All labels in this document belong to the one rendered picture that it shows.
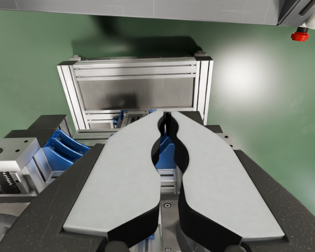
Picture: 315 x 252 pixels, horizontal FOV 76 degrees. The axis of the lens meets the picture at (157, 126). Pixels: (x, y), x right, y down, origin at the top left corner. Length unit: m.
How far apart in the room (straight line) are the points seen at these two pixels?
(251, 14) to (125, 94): 0.94
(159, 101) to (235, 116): 0.65
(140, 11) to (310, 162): 2.04
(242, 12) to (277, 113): 1.40
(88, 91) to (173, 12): 0.97
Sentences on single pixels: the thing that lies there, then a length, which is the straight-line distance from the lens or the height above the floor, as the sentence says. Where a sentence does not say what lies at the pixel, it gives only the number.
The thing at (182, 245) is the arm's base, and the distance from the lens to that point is 0.53.
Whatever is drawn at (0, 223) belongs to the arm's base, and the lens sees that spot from 0.62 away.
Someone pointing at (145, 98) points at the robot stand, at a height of 0.21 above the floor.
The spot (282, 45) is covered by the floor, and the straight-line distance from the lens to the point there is 1.55.
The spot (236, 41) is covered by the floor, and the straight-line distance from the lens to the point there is 1.42.
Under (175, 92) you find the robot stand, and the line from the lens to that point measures 1.21.
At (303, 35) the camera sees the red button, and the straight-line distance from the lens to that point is 0.61.
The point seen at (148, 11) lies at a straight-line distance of 0.37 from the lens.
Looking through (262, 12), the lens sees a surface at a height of 0.95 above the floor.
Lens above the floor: 1.32
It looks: 58 degrees down
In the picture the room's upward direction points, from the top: 179 degrees counter-clockwise
